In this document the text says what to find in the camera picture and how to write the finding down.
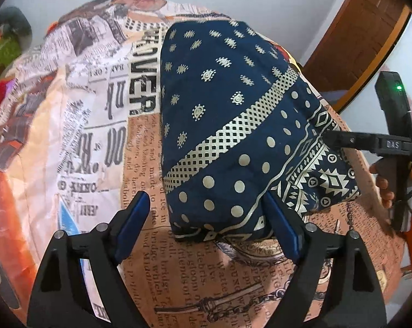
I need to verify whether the person's right hand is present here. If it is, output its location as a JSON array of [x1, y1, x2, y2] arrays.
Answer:
[[370, 160, 412, 212]]

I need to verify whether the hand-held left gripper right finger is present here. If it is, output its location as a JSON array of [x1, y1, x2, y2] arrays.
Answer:
[[263, 191, 387, 328]]

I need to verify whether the navy patterned hooded garment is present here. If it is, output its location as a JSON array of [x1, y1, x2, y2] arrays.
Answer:
[[159, 20, 361, 243]]

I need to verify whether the green and red cloth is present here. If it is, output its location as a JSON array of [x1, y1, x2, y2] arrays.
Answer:
[[0, 32, 32, 86]]

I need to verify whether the printed blanket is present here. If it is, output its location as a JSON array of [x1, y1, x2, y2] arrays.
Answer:
[[0, 0, 412, 328]]

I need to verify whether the wooden door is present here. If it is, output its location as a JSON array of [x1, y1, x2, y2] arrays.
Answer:
[[303, 0, 411, 74]]

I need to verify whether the grey plush toy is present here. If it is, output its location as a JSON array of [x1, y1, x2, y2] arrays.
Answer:
[[0, 6, 32, 38]]

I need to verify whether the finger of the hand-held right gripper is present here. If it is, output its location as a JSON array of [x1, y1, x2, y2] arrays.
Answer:
[[324, 130, 377, 152]]

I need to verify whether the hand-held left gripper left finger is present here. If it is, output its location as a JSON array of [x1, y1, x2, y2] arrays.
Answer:
[[26, 191, 151, 328]]

